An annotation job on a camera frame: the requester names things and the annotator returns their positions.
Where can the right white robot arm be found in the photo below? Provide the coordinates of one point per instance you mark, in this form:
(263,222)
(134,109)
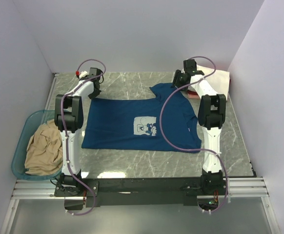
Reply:
(211,117)

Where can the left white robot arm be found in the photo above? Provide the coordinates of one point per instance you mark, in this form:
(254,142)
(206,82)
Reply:
(69,118)

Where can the folded pink t shirt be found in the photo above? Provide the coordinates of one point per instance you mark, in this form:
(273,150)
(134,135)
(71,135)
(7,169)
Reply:
(192,94)

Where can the aluminium frame rail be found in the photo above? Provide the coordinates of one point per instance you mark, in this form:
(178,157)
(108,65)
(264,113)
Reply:
(25,190)

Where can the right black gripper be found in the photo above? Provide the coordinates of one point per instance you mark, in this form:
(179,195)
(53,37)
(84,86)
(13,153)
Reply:
(177,79)

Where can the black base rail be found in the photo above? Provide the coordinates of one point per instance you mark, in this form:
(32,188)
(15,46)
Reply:
(141,191)

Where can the blue t shirt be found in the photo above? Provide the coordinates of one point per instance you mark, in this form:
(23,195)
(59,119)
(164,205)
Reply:
(166,122)

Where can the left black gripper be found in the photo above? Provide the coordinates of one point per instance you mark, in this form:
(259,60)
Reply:
(94,90)

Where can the teal plastic bin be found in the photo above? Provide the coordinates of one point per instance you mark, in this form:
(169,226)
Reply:
(18,162)

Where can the beige t shirt in bin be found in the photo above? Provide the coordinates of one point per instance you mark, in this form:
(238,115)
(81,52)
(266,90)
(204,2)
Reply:
(44,151)

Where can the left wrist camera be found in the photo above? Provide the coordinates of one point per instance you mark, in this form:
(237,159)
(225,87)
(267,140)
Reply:
(81,75)

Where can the folded white t shirt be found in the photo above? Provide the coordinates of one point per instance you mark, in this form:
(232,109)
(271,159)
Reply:
(218,82)

